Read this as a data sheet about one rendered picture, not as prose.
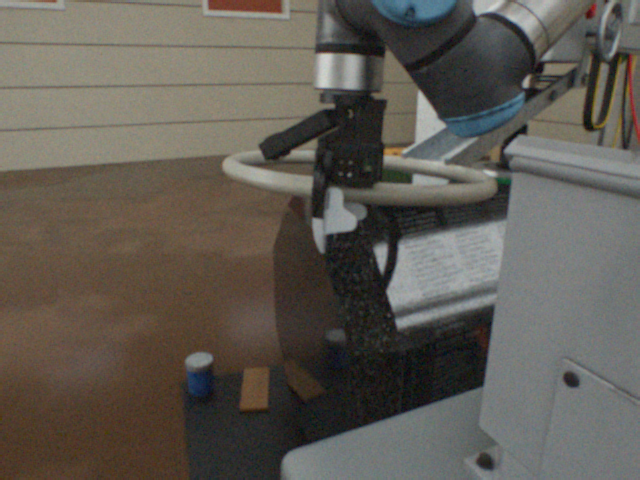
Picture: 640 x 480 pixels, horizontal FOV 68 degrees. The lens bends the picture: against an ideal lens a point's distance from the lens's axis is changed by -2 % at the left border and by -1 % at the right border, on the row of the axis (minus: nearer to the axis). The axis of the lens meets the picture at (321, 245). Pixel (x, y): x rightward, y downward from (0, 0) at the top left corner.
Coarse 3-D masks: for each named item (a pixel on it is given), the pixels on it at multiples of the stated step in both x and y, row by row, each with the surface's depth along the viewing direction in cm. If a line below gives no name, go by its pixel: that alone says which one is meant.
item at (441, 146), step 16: (544, 80) 140; (560, 80) 129; (544, 96) 124; (560, 96) 132; (528, 112) 120; (512, 128) 116; (416, 144) 109; (432, 144) 113; (448, 144) 117; (464, 144) 115; (480, 144) 106; (496, 144) 112; (432, 160) 110; (448, 160) 99; (464, 160) 103; (432, 176) 104
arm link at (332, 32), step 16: (320, 0) 58; (320, 16) 58; (336, 16) 55; (320, 32) 58; (336, 32) 57; (352, 32) 56; (320, 48) 59; (336, 48) 57; (352, 48) 57; (368, 48) 57; (384, 48) 59
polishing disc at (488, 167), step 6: (474, 162) 140; (480, 162) 141; (486, 162) 141; (492, 162) 141; (474, 168) 133; (480, 168) 132; (486, 168) 132; (492, 168) 132; (498, 168) 132; (492, 174) 127; (498, 174) 126; (504, 174) 125; (510, 174) 125
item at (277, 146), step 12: (312, 120) 63; (324, 120) 62; (288, 132) 64; (300, 132) 64; (312, 132) 63; (324, 132) 65; (264, 144) 66; (276, 144) 65; (288, 144) 65; (300, 144) 66; (264, 156) 66; (276, 156) 67
